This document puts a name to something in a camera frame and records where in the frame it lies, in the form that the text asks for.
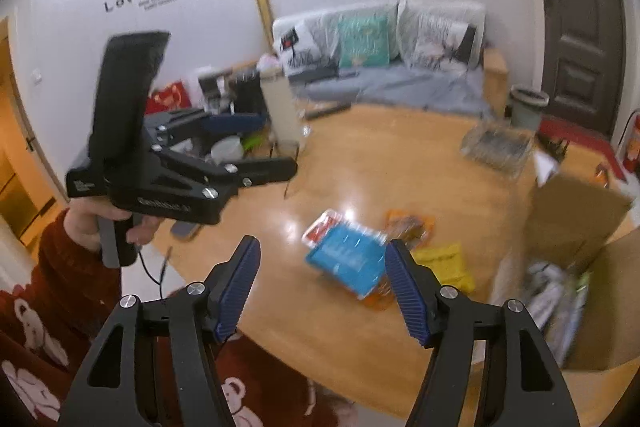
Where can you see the white mug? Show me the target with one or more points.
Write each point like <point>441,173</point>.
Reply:
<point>227,149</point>

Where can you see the red gift bag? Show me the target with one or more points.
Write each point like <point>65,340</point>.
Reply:
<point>170,99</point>

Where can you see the dark brown door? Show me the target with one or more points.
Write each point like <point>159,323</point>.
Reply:
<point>580,17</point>

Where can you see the teal coral print pillow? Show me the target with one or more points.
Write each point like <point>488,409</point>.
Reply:
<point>364,41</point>

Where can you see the glass pot with black base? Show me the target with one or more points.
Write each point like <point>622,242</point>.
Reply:
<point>215,89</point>

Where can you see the white black tree print pillow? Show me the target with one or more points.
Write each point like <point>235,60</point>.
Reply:
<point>442,42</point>

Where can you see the grey trash bin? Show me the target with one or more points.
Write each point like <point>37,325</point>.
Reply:
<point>529,109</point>

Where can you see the white printed snack packet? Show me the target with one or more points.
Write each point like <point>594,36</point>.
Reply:
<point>547,297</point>

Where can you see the green plastic item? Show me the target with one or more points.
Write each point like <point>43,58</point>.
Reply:
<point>254,141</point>

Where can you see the blue snack packet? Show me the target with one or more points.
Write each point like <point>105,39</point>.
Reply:
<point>347,257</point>

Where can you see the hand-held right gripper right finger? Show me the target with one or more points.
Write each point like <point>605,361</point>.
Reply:
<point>410,297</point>

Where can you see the clear snack packet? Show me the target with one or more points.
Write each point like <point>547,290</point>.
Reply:
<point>380,299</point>

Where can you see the wooden board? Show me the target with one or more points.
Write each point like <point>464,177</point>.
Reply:
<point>264,17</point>

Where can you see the red snack packet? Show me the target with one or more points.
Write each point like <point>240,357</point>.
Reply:
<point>322,229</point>

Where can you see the grey covered wooden sofa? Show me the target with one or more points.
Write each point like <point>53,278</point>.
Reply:
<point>400,87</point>

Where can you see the orange snack packet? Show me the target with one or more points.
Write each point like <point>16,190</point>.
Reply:
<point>410,227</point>

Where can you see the clear plastic container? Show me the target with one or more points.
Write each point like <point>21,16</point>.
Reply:
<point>497,147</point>

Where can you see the grey flat object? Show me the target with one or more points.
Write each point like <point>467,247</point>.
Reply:
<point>185,229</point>

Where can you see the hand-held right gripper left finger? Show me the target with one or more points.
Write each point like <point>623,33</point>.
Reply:
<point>235,292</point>

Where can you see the red bear print sweater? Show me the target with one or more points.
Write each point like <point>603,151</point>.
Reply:
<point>270,372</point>

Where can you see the cardboard box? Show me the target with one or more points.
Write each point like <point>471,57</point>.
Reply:
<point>580,217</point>

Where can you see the white pillow with heart print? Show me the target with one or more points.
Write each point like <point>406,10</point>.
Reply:
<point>305,44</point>

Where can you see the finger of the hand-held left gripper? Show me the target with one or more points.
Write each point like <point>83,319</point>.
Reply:
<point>235,123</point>
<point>265,169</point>

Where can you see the black hair claw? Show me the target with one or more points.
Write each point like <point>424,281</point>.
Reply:
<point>554,148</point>

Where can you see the person's left hand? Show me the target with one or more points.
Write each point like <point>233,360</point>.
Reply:
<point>80,227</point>

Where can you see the red doormat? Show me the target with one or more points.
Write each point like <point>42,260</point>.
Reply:
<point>580,134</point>

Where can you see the black lettering wall decal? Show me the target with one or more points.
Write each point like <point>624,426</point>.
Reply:
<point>125,0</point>

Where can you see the red fire extinguisher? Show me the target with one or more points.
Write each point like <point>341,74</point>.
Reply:
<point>632,142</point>

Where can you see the orange wrapped snack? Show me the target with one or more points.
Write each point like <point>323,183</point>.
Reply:
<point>601,174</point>

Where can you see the green white candy stick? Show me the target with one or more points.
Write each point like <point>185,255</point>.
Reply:
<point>570,312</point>

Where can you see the yellow snack packet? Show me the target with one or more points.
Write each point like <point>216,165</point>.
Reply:
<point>445,264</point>

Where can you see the person's left forearm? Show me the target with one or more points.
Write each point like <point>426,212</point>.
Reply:
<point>65,282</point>

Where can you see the white thermos bottle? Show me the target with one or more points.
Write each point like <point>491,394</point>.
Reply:
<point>280,107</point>

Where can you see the black kettle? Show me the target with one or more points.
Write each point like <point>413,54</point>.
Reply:
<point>247,94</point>

